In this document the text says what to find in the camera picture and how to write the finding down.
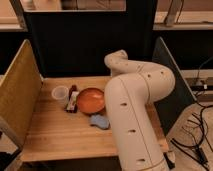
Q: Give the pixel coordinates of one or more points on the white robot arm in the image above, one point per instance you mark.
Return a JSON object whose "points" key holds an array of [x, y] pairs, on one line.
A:
{"points": [[133, 85]]}

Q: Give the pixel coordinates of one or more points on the orange bowl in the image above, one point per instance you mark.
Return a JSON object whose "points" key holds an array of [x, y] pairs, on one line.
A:
{"points": [[90, 100]]}

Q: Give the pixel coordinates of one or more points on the blue sponge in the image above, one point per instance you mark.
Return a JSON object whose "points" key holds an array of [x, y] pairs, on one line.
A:
{"points": [[99, 121]]}

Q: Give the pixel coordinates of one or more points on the clear plastic cup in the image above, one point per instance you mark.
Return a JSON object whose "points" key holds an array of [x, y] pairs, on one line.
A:
{"points": [[61, 95]]}

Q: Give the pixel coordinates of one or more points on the black back panel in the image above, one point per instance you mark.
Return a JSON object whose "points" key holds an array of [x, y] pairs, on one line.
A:
{"points": [[75, 43]]}

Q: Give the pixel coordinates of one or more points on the left wooden side panel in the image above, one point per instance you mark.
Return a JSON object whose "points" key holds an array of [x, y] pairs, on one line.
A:
{"points": [[19, 90]]}

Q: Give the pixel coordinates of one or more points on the power strip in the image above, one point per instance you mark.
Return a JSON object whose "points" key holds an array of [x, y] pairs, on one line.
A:
{"points": [[202, 88]]}

